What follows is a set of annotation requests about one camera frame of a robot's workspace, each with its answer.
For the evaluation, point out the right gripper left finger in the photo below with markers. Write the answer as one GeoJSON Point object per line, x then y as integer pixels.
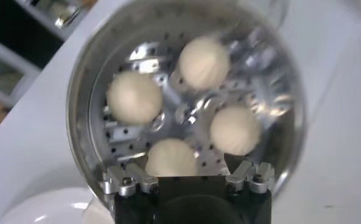
{"type": "Point", "coordinates": [142, 179]}

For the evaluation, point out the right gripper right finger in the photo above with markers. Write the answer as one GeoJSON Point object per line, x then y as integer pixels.
{"type": "Point", "coordinates": [241, 176]}

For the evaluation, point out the white steamed baozi bun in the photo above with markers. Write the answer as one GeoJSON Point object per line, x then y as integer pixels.
{"type": "Point", "coordinates": [235, 129]}
{"type": "Point", "coordinates": [204, 62]}
{"type": "Point", "coordinates": [134, 97]}
{"type": "Point", "coordinates": [171, 158]}

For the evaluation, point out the stainless steel steamer basket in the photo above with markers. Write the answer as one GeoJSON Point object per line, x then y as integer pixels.
{"type": "Point", "coordinates": [259, 76]}

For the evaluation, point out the white round plate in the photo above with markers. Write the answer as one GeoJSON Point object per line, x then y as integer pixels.
{"type": "Point", "coordinates": [46, 210]}

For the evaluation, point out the white side table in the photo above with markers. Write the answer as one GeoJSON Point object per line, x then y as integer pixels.
{"type": "Point", "coordinates": [12, 56]}

